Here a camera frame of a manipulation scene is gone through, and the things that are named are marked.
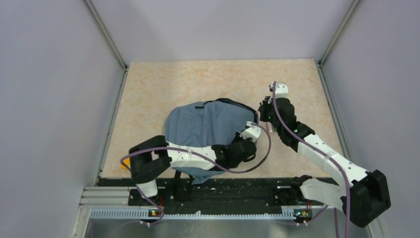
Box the blue grey backpack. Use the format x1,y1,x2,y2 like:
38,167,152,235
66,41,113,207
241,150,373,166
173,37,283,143
164,98,260,185

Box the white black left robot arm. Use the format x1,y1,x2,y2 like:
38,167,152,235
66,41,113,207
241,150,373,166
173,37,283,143
129,135,257,205

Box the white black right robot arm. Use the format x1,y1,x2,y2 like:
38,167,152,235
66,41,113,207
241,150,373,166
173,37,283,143
258,96,391,228

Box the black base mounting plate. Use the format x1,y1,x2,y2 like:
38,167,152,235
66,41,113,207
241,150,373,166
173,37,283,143
97,176,324,216

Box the colourful puzzle cube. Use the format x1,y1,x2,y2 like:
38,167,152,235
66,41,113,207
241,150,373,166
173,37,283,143
121,160,131,171

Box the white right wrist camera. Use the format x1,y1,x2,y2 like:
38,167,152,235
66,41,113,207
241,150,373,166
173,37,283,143
269,81,289,99

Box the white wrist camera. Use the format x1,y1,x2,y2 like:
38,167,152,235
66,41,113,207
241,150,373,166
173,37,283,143
239,121,262,144
269,81,289,99

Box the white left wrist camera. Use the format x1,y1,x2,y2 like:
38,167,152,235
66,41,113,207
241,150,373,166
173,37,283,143
239,121,262,144

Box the aluminium front rail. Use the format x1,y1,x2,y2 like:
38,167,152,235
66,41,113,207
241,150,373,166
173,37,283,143
78,186,378,221

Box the metal frame rail right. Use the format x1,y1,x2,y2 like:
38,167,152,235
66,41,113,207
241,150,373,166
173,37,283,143
316,0,388,238

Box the metal frame rail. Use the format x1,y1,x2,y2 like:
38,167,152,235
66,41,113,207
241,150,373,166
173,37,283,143
70,0,129,238
316,0,388,238

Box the metal frame rail left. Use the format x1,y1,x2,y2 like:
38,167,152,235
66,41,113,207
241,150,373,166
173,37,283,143
70,0,129,238

